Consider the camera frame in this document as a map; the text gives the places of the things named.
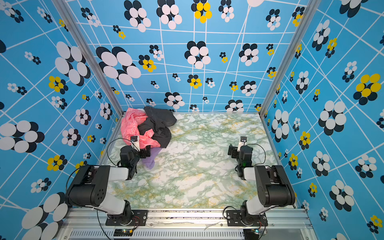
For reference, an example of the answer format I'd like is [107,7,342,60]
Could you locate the purple printed cloth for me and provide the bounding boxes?
[142,148,162,170]

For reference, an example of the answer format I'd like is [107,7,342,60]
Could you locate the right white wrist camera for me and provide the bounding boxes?
[237,136,247,152]

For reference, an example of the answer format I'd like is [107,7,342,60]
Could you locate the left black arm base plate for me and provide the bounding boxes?
[106,210,149,227]

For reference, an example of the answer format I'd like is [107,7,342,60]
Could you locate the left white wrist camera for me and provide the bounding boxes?
[130,136,141,152]

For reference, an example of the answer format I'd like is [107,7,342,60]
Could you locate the right aluminium corner post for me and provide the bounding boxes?
[260,0,321,119]

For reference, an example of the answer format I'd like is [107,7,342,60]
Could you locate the right small circuit board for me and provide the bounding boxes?
[243,229,260,240]

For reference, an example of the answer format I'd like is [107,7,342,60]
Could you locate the aluminium front frame rail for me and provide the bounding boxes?
[57,209,317,240]

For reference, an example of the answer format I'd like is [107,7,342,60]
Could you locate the left aluminium corner post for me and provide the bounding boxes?
[52,1,124,118]

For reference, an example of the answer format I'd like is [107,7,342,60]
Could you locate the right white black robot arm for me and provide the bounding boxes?
[228,145,296,219]

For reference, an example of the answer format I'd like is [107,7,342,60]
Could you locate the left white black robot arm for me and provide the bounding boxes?
[66,146,151,221]

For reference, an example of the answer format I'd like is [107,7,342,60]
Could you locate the left small circuit board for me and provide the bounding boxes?
[113,229,134,238]

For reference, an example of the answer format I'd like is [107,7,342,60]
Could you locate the black cloth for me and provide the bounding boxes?
[138,106,177,148]

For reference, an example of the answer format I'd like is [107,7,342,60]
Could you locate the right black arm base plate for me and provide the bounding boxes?
[223,210,268,228]

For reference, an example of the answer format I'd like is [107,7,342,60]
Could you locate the small circuit board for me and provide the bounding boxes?
[113,229,134,238]
[243,229,260,240]

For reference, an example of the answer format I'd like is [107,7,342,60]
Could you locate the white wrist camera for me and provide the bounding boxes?
[130,136,141,152]
[237,136,247,152]

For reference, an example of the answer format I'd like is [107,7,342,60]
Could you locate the pink patterned cloth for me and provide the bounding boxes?
[121,108,161,150]

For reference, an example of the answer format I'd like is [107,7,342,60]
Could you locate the aluminium corner post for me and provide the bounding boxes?
[260,0,321,119]
[52,1,124,118]

